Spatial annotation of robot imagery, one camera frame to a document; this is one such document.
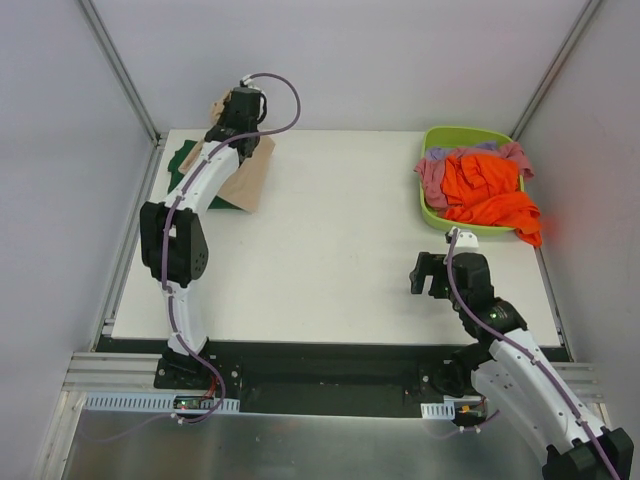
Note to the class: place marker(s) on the folded green t shirt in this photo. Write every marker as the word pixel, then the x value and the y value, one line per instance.
pixel 180 155

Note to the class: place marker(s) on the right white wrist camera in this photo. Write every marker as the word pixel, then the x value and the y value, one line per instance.
pixel 464 240

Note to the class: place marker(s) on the left white cable duct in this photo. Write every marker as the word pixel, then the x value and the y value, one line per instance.
pixel 149 403

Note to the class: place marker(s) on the beige t shirt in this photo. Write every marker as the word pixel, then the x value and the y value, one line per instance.
pixel 244 188

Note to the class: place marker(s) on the orange t shirt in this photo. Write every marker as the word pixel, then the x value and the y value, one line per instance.
pixel 484 190

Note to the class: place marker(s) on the front aluminium rail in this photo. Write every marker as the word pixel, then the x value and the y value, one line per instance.
pixel 102 371

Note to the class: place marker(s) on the right aluminium frame post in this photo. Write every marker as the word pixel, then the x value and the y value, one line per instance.
pixel 580 26

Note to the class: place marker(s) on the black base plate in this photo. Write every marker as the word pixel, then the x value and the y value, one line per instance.
pixel 356 380

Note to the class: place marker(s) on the green plastic basket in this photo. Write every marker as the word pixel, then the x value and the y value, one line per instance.
pixel 451 136

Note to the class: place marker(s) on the aluminium frame post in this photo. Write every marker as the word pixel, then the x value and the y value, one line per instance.
pixel 580 26
pixel 118 68

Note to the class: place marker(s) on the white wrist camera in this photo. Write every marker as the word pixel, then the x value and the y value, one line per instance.
pixel 464 240
pixel 248 82

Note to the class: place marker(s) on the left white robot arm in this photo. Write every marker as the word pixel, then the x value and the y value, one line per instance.
pixel 172 241

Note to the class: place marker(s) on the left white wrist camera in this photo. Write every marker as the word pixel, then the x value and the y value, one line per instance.
pixel 248 82

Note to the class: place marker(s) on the pink t shirt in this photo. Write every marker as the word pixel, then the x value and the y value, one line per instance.
pixel 431 173

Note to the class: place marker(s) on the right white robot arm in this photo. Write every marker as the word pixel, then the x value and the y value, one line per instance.
pixel 506 366

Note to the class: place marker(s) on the right white cable duct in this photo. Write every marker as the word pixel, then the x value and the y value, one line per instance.
pixel 438 411

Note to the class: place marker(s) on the left aluminium frame post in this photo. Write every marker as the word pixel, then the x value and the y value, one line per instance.
pixel 118 68

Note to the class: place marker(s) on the lilac t shirt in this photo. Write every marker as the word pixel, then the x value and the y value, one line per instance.
pixel 437 153

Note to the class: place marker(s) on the white cable duct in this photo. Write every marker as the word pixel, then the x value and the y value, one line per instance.
pixel 438 411
pixel 149 403

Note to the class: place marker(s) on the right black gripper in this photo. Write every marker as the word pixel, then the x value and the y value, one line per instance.
pixel 430 275

